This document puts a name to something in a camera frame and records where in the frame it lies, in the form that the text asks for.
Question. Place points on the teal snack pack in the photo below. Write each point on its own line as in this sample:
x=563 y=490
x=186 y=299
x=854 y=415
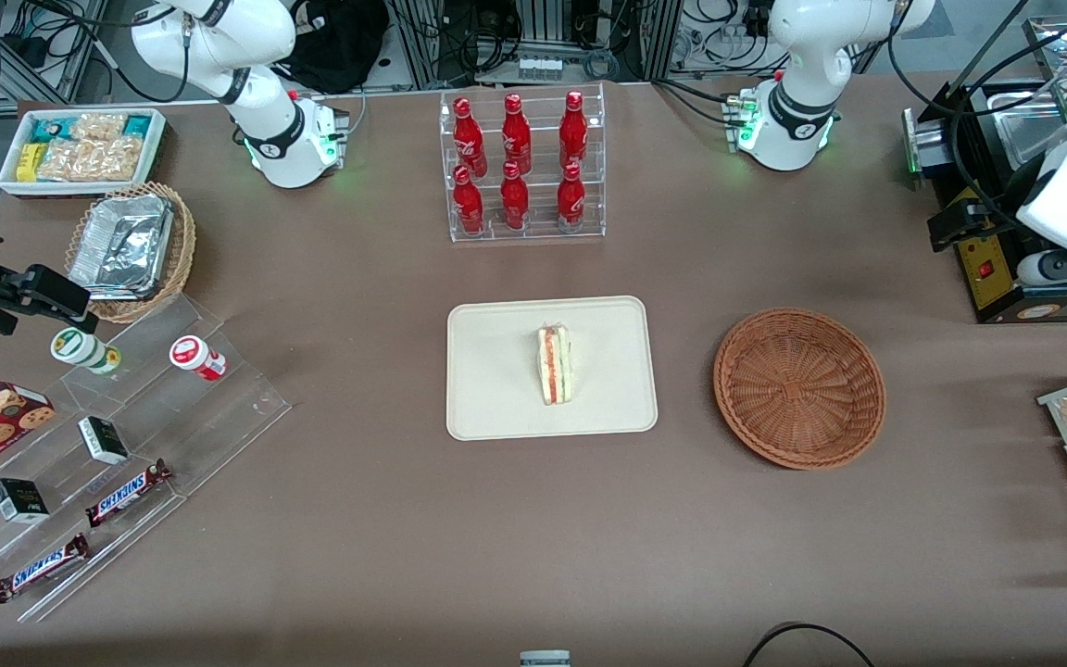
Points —
x=138 y=126
x=52 y=129

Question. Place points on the white power strip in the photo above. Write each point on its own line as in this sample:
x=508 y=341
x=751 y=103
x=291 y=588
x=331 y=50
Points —
x=539 y=68

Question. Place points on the aluminium foil container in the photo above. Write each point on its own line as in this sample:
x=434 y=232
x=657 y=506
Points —
x=121 y=245

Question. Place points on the clear acrylic bottle rack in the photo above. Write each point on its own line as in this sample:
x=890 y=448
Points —
x=541 y=206

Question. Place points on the cream rectangular tray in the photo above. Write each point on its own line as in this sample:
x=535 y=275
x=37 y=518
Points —
x=496 y=371

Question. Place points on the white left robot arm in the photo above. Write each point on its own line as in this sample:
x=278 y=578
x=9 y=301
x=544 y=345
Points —
x=802 y=42

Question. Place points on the black bag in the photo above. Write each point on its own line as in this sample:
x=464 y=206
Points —
x=339 y=42

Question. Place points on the clear acrylic stepped display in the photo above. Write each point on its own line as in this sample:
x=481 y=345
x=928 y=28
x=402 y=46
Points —
x=219 y=417

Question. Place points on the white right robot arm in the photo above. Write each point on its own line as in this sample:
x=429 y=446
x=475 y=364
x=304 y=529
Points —
x=209 y=37

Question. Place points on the black sealing machine yellow panel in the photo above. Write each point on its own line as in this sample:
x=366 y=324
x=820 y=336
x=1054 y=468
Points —
x=987 y=273

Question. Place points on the green-lid white cup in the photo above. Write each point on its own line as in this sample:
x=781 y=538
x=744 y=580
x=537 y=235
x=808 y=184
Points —
x=80 y=348

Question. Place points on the yellow snack pack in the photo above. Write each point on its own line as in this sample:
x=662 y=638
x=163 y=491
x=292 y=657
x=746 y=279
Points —
x=29 y=162

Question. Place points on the red cola bottle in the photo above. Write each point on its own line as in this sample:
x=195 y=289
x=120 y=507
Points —
x=571 y=202
x=514 y=202
x=573 y=134
x=470 y=139
x=469 y=206
x=516 y=137

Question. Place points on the red-lid white cup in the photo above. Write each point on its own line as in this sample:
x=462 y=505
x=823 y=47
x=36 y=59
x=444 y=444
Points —
x=195 y=357

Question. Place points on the oval tan wicker basket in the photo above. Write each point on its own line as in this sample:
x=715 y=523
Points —
x=183 y=250

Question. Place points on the clear bag of crackers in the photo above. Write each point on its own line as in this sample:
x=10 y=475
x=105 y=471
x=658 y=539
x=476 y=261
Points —
x=98 y=127
x=89 y=159

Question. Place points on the triangular sandwich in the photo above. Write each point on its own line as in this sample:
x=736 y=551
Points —
x=555 y=366

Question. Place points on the small black box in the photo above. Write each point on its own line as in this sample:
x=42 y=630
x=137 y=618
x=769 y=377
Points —
x=19 y=500
x=104 y=440

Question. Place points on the round brown wicker basket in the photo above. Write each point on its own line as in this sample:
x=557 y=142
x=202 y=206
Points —
x=797 y=389

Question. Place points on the brown Snickers bar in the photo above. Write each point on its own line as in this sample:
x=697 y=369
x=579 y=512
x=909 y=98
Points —
x=38 y=568
x=126 y=493

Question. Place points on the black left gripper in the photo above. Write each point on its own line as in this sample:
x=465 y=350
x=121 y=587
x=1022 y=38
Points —
x=1002 y=209

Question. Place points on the white snack bin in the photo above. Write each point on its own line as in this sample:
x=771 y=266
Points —
x=7 y=181

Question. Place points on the grey box edge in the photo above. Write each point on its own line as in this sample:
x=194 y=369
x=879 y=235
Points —
x=545 y=659

